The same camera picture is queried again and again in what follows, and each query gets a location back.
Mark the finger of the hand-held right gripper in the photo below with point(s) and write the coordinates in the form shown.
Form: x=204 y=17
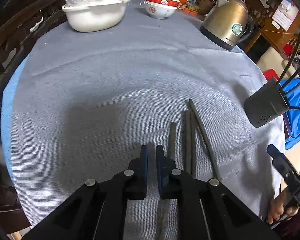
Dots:
x=277 y=157

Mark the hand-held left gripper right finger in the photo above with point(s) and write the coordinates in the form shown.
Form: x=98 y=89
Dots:
x=160 y=162

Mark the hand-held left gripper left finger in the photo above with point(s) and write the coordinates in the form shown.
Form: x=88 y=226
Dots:
x=145 y=160

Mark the dark grey chopstick holder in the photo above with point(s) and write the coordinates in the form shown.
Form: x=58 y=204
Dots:
x=262 y=107

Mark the person's right hand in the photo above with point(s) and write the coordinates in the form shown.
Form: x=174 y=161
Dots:
x=277 y=205

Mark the red plastic child chair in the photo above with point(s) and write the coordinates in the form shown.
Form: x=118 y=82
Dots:
x=268 y=74

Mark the grey tablecloth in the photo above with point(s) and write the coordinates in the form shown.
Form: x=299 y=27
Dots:
x=102 y=80

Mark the beige armchair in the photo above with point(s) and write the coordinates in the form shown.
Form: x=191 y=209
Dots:
x=270 y=60

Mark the bronze electric kettle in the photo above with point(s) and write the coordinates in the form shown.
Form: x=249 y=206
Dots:
x=225 y=22

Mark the light blue table cover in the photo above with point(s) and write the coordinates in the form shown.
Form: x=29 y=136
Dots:
x=8 y=105

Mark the white bowl with red emblem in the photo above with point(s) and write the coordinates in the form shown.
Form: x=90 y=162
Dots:
x=160 y=12

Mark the white plastic basin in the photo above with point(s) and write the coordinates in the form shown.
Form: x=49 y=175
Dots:
x=95 y=17

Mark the red-banded bowl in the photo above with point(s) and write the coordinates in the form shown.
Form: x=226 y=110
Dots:
x=162 y=3

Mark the carved dark wooden sideboard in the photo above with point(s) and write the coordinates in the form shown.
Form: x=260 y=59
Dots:
x=12 y=30

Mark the pink wall calendar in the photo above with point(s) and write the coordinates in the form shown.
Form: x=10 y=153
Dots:
x=285 y=15

